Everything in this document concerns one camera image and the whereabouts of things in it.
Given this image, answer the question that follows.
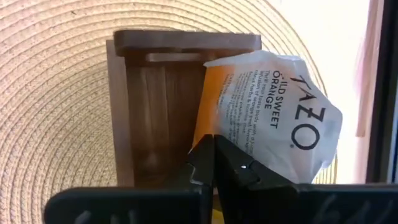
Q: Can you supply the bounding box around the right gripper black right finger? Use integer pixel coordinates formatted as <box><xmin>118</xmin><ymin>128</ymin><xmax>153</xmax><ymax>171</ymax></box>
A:
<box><xmin>215</xmin><ymin>134</ymin><xmax>398</xmax><ymax>224</ymax></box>

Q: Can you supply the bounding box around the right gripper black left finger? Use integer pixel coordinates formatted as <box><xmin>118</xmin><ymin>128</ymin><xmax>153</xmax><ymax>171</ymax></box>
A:
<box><xmin>43</xmin><ymin>133</ymin><xmax>216</xmax><ymax>224</ymax></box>

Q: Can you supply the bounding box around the yellow tea bag packet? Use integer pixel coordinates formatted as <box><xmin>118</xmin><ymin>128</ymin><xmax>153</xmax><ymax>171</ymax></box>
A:
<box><xmin>213</xmin><ymin>207</ymin><xmax>225</xmax><ymax>224</ymax></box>

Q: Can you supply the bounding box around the orange tea bag packet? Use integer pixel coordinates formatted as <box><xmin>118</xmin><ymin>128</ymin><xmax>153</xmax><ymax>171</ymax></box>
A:
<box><xmin>192</xmin><ymin>49</ymin><xmax>343</xmax><ymax>185</ymax></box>

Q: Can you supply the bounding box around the brown wooden tea box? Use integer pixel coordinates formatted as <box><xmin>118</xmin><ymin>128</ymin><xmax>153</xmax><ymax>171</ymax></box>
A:
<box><xmin>105</xmin><ymin>29</ymin><xmax>262</xmax><ymax>187</ymax></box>

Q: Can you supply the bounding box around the round woven straw placemat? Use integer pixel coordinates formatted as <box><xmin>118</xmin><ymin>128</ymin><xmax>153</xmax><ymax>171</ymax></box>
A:
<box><xmin>0</xmin><ymin>0</ymin><xmax>338</xmax><ymax>224</ymax></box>

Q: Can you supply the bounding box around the black aluminium table frame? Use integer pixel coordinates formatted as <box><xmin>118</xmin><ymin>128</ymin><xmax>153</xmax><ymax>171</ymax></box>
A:
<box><xmin>366</xmin><ymin>0</ymin><xmax>398</xmax><ymax>184</ymax></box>

